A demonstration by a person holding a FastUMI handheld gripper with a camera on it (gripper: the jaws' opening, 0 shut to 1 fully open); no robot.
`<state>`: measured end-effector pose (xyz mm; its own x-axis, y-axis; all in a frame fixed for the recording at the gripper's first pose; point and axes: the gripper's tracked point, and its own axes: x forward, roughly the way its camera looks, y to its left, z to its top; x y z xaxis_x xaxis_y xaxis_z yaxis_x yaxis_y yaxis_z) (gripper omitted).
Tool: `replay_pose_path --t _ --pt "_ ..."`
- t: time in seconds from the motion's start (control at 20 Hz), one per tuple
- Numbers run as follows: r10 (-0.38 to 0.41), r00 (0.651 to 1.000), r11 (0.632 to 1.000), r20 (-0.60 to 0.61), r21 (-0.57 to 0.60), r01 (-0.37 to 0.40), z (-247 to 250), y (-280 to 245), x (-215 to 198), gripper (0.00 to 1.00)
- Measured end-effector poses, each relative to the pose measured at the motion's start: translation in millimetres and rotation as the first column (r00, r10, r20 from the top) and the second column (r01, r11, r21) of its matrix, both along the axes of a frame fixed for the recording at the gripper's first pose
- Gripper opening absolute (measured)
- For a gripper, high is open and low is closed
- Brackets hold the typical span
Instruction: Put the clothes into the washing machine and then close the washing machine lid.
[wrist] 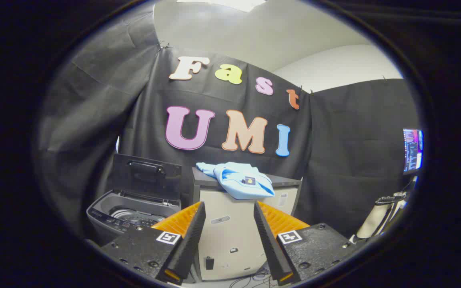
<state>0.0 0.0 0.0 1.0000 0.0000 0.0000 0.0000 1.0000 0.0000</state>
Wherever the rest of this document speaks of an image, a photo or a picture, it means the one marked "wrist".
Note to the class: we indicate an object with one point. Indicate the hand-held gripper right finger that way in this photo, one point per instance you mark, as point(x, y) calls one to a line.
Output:
point(270, 240)

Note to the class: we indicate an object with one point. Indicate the black backdrop cloth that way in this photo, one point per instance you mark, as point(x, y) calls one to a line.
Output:
point(154, 120)

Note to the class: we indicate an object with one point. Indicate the light blue shirt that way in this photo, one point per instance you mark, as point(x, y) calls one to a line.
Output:
point(238, 182)

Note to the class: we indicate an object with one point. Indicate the dark grey washing machine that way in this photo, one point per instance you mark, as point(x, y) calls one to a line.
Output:
point(106, 216)

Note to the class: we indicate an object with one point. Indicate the computer monitor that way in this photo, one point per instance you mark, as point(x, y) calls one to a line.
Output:
point(412, 152)

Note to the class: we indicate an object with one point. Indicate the white cabinet with dark top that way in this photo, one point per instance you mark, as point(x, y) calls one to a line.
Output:
point(230, 240)

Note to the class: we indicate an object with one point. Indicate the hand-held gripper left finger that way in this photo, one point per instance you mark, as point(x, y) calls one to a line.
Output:
point(188, 240)

